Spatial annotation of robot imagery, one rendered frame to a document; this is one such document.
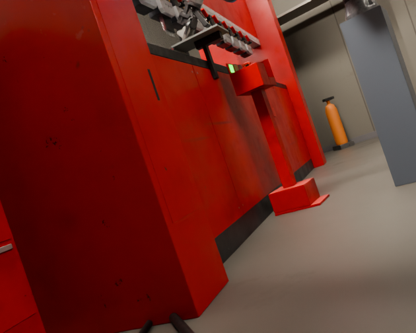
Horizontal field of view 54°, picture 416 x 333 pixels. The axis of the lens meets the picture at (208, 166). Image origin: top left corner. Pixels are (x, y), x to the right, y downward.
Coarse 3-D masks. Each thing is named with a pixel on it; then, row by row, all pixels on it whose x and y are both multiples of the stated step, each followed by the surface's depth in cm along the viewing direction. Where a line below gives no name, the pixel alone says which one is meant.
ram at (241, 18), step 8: (208, 0) 291; (216, 0) 311; (240, 0) 395; (216, 8) 303; (224, 8) 325; (232, 8) 353; (240, 8) 383; (216, 16) 297; (224, 16) 317; (232, 16) 344; (240, 16) 372; (248, 16) 406; (240, 24) 361; (248, 24) 393; (248, 32) 381; (256, 40) 404
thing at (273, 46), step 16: (256, 0) 411; (256, 16) 413; (272, 16) 407; (256, 32) 415; (272, 32) 409; (224, 48) 429; (256, 48) 417; (272, 48) 411; (224, 64) 431; (240, 64) 425; (272, 64) 413; (288, 64) 408; (288, 80) 409; (304, 112) 408; (304, 128) 410; (320, 144) 429; (320, 160) 408
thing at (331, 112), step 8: (328, 104) 546; (328, 112) 543; (336, 112) 541; (328, 120) 548; (336, 120) 541; (336, 128) 541; (336, 136) 543; (344, 136) 541; (336, 144) 549; (344, 144) 537; (352, 144) 539
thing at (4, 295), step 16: (0, 208) 105; (0, 224) 104; (0, 240) 102; (0, 256) 101; (16, 256) 105; (0, 272) 100; (16, 272) 103; (0, 288) 98; (16, 288) 102; (0, 304) 97; (16, 304) 101; (32, 304) 105; (0, 320) 96; (16, 320) 99; (32, 320) 104
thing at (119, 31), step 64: (0, 0) 117; (64, 0) 109; (128, 0) 127; (0, 64) 120; (64, 64) 112; (128, 64) 114; (0, 128) 123; (64, 128) 115; (128, 128) 107; (0, 192) 127; (64, 192) 118; (128, 192) 110; (192, 192) 125; (64, 256) 121; (128, 256) 112; (192, 256) 114; (64, 320) 124; (128, 320) 115
